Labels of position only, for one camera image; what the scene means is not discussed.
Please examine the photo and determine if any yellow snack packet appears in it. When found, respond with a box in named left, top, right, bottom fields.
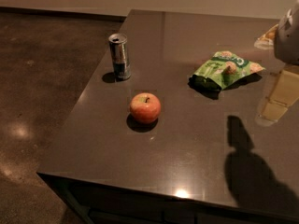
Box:
left=254, top=24, right=278, bottom=49

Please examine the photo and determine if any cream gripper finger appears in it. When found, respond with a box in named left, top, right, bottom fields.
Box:
left=255, top=63, right=299, bottom=127

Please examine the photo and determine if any silver blue drink can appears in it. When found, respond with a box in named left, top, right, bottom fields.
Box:
left=108, top=33, right=131, bottom=80

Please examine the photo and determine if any red yellow apple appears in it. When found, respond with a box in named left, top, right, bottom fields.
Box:
left=130, top=92, right=161, bottom=124

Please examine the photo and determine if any green snack bag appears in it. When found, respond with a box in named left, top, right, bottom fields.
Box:
left=189, top=50, right=264, bottom=91

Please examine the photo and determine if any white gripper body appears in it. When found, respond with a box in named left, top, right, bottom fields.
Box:
left=274, top=0, right=299, bottom=65

